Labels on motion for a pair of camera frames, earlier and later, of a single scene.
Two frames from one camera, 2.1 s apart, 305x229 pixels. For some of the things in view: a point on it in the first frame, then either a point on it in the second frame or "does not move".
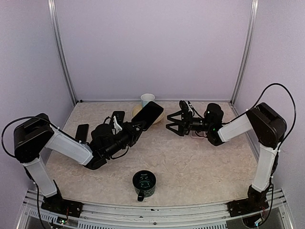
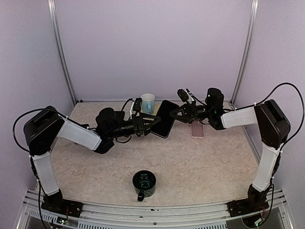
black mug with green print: (144, 182) does not move
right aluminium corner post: (254, 5) does not move
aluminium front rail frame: (110, 214) does not move
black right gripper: (187, 120) -> (186, 118)
